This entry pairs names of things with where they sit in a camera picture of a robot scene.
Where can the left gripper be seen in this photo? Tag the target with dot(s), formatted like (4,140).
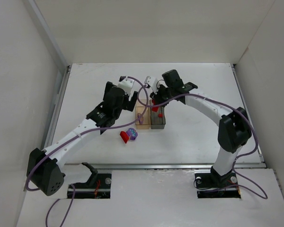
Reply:
(129,101)

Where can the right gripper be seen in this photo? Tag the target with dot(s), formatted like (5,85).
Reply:
(159,97)

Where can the red lego brick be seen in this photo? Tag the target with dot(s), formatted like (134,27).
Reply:
(155,109)
(125,137)

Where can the purple lego brick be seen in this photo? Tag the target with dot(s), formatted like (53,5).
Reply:
(140,118)

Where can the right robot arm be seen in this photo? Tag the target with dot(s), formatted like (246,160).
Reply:
(233,125)

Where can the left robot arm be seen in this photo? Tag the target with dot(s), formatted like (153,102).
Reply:
(45,166)

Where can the amber transparent container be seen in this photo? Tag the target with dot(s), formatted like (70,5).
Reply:
(143,114)

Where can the grey transparent container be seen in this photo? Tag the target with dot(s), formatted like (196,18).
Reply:
(157,122)

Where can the purple round lego piece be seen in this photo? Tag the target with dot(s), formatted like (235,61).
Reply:
(132,133)

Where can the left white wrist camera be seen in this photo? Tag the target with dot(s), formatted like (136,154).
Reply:
(126,84)

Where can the aluminium left frame post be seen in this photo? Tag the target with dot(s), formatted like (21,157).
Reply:
(46,34)

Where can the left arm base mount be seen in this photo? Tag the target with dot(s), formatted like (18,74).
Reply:
(86,182)

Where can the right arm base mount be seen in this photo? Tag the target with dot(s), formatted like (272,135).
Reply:
(210,187)

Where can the aluminium right edge rail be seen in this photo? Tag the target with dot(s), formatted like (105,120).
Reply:
(249,117)

